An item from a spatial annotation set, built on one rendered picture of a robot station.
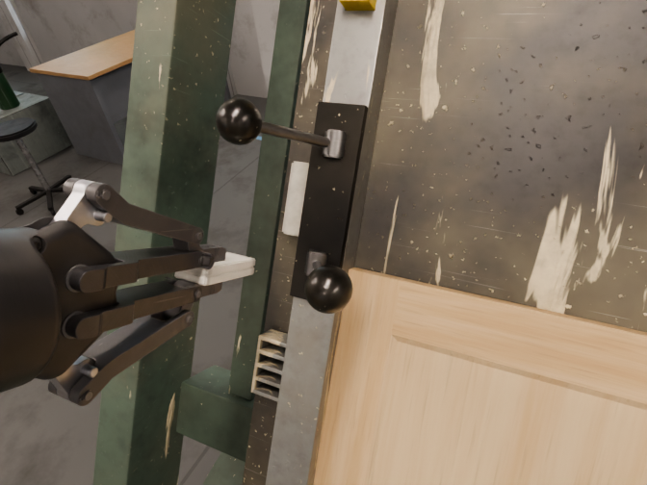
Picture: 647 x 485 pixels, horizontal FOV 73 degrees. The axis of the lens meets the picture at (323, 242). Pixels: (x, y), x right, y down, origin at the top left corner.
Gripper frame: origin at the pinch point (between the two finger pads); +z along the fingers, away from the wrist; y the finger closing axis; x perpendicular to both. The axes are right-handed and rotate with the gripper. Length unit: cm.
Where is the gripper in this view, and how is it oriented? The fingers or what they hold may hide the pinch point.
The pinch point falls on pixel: (218, 267)
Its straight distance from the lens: 37.2
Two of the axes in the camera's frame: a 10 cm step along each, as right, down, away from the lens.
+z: 3.8, -0.6, 9.2
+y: -1.5, 9.8, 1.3
